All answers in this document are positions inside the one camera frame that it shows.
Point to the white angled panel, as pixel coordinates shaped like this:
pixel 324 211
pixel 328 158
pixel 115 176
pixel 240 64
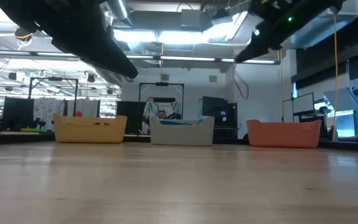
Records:
pixel 342 99

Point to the wide black rubber band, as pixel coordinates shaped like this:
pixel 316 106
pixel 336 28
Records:
pixel 101 123

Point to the yellow plastic basket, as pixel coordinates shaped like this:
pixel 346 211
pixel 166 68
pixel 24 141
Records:
pixel 89 132

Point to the white plastic basket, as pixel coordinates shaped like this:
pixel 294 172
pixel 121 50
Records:
pixel 182 135

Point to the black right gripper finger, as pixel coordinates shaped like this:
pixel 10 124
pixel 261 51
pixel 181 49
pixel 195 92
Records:
pixel 259 43

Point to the bright green object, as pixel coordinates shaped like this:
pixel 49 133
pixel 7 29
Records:
pixel 33 130

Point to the long ceiling light strip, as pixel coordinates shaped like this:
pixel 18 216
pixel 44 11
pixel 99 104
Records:
pixel 185 58

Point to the grey ceiling box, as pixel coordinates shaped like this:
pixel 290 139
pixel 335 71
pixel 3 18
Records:
pixel 190 18

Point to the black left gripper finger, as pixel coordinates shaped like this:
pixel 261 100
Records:
pixel 110 56

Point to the grey wall vent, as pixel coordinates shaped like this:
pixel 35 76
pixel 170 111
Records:
pixel 164 77
pixel 212 78

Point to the black panel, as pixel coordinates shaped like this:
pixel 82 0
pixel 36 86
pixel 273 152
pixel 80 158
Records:
pixel 19 110

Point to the black cabinet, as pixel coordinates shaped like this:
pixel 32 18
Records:
pixel 219 115

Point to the thin red rubber band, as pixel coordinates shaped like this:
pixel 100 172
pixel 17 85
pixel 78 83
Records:
pixel 247 97

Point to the black ceiling device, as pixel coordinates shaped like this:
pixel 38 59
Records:
pixel 22 35

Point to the orange plastic basket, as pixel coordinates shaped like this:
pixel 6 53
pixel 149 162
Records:
pixel 278 135

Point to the white hanging cloth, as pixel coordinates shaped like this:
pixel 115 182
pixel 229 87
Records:
pixel 85 107
pixel 47 112
pixel 169 107

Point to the black gantry frame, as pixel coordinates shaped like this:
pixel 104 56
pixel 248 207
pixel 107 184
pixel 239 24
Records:
pixel 54 78
pixel 162 83

